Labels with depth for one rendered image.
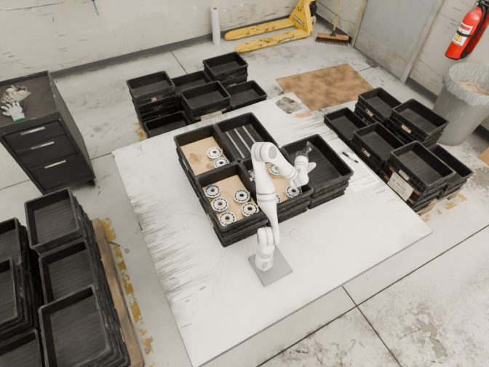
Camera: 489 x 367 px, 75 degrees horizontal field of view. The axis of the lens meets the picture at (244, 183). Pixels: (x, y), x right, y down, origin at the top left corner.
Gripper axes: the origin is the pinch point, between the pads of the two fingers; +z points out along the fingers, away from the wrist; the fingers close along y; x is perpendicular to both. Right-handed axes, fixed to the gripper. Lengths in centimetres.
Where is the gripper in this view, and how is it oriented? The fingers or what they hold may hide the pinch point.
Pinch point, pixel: (303, 148)
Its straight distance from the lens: 197.5
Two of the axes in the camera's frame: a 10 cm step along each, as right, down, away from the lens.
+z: 2.3, -6.3, 7.4
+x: 8.0, 5.5, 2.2
